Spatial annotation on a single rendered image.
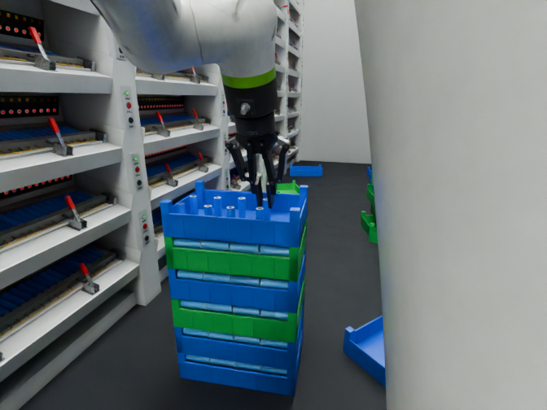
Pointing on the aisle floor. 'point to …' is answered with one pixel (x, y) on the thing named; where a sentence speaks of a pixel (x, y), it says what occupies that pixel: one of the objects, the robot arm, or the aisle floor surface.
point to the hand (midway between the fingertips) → (264, 193)
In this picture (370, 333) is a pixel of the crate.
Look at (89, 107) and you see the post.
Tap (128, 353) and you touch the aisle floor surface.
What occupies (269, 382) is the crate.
